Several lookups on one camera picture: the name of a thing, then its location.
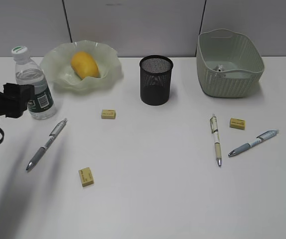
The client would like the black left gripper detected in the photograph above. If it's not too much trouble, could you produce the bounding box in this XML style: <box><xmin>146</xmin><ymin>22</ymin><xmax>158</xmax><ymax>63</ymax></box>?
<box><xmin>0</xmin><ymin>83</ymin><xmax>35</xmax><ymax>136</ymax></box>

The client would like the clear water bottle green label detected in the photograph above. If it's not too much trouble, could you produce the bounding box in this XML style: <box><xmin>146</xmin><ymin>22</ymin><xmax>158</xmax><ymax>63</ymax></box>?
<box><xmin>11</xmin><ymin>46</ymin><xmax>56</xmax><ymax>120</ymax></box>

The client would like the yellow mango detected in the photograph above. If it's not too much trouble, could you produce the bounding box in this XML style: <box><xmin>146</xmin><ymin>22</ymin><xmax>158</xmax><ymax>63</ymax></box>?
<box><xmin>70</xmin><ymin>51</ymin><xmax>100</xmax><ymax>79</ymax></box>

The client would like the white waste paper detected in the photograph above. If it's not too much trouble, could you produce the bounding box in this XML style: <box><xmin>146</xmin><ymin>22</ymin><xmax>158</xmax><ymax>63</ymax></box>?
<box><xmin>214</xmin><ymin>64</ymin><xmax>224</xmax><ymax>72</ymax></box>

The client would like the blue grey pen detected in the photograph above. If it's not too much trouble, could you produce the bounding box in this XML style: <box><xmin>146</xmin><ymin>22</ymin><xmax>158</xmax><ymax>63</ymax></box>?
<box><xmin>228</xmin><ymin>129</ymin><xmax>279</xmax><ymax>157</ymax></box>

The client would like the pale green wavy plate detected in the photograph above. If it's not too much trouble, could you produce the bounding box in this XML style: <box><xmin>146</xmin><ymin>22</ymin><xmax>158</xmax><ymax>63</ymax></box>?
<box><xmin>40</xmin><ymin>40</ymin><xmax>123</xmax><ymax>95</ymax></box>

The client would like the grey white pen left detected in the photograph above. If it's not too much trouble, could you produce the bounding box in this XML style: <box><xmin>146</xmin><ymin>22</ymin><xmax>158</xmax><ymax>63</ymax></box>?
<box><xmin>26</xmin><ymin>118</ymin><xmax>68</xmax><ymax>172</ymax></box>

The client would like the yellow eraser middle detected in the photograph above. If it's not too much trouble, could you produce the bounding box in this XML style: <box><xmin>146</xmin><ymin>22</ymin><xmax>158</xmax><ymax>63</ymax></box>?
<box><xmin>101</xmin><ymin>109</ymin><xmax>116</xmax><ymax>120</ymax></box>

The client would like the yellow eraser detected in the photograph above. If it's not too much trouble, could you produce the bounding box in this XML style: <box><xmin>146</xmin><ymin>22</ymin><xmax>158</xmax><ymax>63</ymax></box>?
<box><xmin>101</xmin><ymin>109</ymin><xmax>116</xmax><ymax>120</ymax></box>
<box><xmin>79</xmin><ymin>167</ymin><xmax>94</xmax><ymax>187</ymax></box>
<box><xmin>229</xmin><ymin>118</ymin><xmax>246</xmax><ymax>130</ymax></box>

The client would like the yellow eraser front left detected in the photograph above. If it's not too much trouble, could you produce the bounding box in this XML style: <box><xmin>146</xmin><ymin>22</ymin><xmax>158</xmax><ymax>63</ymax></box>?
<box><xmin>79</xmin><ymin>167</ymin><xmax>94</xmax><ymax>187</ymax></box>

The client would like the black mesh pen holder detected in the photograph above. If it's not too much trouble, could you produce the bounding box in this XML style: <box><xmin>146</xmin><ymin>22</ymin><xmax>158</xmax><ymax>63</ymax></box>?
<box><xmin>140</xmin><ymin>55</ymin><xmax>173</xmax><ymax>106</ymax></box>

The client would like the cream white pen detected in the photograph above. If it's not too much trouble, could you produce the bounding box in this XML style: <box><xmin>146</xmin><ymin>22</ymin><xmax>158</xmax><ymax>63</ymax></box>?
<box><xmin>210</xmin><ymin>114</ymin><xmax>222</xmax><ymax>167</ymax></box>

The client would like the green plastic woven basket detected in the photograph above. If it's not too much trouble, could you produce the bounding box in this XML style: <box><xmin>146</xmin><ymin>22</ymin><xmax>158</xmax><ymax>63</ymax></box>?
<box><xmin>196</xmin><ymin>28</ymin><xmax>265</xmax><ymax>98</ymax></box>

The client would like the yellow eraser right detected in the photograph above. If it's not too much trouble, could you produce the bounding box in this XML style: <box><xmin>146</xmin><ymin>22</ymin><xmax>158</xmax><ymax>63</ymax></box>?
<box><xmin>229</xmin><ymin>118</ymin><xmax>246</xmax><ymax>130</ymax></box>

